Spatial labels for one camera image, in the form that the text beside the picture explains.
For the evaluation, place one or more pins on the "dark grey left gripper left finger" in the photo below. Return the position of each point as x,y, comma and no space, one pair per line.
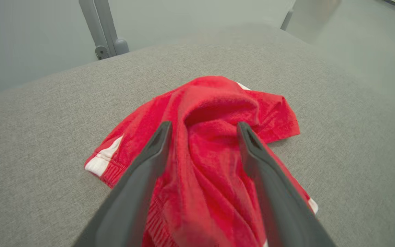
129,206

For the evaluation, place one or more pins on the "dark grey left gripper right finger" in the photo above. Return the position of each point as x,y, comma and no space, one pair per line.
283,209

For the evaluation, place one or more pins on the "red shirt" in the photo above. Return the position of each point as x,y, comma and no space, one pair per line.
211,164

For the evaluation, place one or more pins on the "grey metal partition post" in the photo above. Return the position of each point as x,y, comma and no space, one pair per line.
105,31

